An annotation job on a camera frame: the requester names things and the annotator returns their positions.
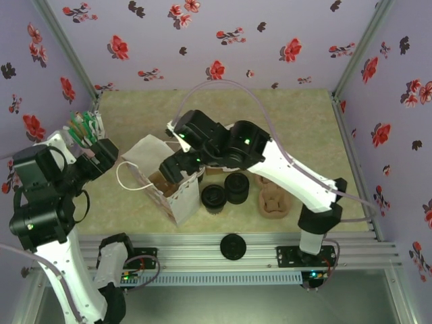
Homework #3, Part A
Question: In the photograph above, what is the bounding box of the black plastic cup lid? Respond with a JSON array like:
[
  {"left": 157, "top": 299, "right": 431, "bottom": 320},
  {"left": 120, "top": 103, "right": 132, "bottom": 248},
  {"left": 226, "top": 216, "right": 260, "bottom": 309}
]
[
  {"left": 219, "top": 233, "right": 247, "bottom": 261},
  {"left": 223, "top": 172, "right": 250, "bottom": 196},
  {"left": 200, "top": 184, "right": 226, "bottom": 207}
]

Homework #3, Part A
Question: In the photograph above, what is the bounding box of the white patterned paper bag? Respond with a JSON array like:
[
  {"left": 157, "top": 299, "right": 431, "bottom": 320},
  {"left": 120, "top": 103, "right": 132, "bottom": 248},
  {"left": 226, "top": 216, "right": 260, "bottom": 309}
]
[{"left": 115, "top": 134, "right": 200, "bottom": 226}]

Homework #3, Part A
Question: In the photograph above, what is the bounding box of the brown pulp cup carrier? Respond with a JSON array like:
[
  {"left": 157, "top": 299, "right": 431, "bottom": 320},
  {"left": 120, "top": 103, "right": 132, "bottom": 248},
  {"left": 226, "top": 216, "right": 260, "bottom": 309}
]
[{"left": 148, "top": 170, "right": 180, "bottom": 198}]

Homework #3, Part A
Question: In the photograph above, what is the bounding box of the dark paper coffee cup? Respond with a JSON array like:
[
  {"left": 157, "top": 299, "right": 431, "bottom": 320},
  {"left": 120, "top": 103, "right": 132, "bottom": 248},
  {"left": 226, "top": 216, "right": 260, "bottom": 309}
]
[{"left": 225, "top": 192, "right": 249, "bottom": 206}]

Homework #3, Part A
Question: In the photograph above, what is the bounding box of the white paper-wrapped straw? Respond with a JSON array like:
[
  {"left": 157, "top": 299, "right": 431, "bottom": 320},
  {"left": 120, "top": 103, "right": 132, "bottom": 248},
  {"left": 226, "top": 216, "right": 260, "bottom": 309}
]
[
  {"left": 61, "top": 125, "right": 85, "bottom": 146},
  {"left": 94, "top": 110, "right": 105, "bottom": 140}
]

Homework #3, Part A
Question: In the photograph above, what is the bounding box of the stack of pulp cup carriers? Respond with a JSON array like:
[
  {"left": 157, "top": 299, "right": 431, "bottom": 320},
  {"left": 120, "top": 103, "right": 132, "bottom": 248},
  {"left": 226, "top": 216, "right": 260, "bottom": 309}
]
[{"left": 254, "top": 172, "right": 292, "bottom": 219}]

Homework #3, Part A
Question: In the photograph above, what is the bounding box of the tan paper-wrapped straw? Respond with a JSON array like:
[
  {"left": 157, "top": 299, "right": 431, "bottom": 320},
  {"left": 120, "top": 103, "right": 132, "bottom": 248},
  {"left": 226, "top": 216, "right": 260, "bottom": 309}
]
[{"left": 76, "top": 113, "right": 91, "bottom": 142}]

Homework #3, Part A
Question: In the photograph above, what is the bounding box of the left controller board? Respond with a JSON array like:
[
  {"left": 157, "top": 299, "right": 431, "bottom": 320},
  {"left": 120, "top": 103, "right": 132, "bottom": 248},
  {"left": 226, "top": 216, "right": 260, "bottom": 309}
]
[{"left": 119, "top": 269, "right": 144, "bottom": 288}]

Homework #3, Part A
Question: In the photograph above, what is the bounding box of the controller board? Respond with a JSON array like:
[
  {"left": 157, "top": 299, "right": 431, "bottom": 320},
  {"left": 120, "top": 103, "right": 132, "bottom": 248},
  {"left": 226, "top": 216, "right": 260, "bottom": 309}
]
[
  {"left": 301, "top": 269, "right": 331, "bottom": 290},
  {"left": 119, "top": 269, "right": 144, "bottom": 288}
]

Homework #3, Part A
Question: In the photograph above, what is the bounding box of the right controller board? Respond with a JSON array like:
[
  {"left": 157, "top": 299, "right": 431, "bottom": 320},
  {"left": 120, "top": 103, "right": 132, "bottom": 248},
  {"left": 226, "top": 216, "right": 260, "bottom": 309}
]
[{"left": 301, "top": 269, "right": 331, "bottom": 290}]

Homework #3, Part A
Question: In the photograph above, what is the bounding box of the aluminium left side rail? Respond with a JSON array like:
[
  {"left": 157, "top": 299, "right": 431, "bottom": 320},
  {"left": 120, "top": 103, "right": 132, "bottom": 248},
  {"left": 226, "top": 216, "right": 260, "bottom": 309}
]
[{"left": 88, "top": 96, "right": 103, "bottom": 119}]

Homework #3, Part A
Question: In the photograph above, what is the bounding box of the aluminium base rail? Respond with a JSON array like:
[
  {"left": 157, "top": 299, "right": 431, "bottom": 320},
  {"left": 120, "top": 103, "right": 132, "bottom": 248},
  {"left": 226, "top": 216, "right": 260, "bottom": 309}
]
[{"left": 72, "top": 232, "right": 402, "bottom": 271}]

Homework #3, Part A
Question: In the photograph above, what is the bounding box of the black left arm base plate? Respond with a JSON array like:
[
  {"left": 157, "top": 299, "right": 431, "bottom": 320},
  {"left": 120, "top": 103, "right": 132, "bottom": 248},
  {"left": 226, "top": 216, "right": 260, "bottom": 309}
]
[{"left": 133, "top": 247, "right": 159, "bottom": 271}]

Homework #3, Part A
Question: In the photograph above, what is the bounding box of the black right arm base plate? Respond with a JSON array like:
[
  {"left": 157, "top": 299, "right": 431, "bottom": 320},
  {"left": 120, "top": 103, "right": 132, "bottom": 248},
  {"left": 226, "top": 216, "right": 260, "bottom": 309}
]
[{"left": 275, "top": 245, "right": 338, "bottom": 268}]

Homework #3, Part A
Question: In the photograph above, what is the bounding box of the white slotted cable duct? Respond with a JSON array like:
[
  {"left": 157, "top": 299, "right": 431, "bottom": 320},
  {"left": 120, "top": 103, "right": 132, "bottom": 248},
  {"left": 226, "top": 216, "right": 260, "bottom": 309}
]
[{"left": 121, "top": 272, "right": 304, "bottom": 287}]

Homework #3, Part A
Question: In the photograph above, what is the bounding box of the aluminium right side rail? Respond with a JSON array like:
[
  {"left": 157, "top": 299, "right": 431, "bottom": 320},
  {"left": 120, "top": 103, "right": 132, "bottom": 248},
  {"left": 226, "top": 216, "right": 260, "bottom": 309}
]
[{"left": 330, "top": 96, "right": 384, "bottom": 242}]

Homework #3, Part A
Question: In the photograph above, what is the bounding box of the aluminium left frame post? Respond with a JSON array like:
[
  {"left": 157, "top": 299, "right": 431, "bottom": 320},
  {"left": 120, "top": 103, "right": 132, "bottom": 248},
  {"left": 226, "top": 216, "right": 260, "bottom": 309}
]
[{"left": 30, "top": 0, "right": 102, "bottom": 101}]

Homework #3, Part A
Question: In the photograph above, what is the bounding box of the aluminium frame post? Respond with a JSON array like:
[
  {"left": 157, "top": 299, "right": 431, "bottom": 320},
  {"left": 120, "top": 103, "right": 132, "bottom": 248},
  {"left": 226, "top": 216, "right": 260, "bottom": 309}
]
[
  {"left": 332, "top": 0, "right": 398, "bottom": 99},
  {"left": 30, "top": 0, "right": 102, "bottom": 101}
]

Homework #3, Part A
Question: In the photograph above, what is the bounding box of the aluminium right frame post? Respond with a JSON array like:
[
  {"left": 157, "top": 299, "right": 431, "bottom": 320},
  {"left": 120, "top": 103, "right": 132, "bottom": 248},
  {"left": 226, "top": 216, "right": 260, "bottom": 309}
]
[{"left": 332, "top": 0, "right": 398, "bottom": 99}]

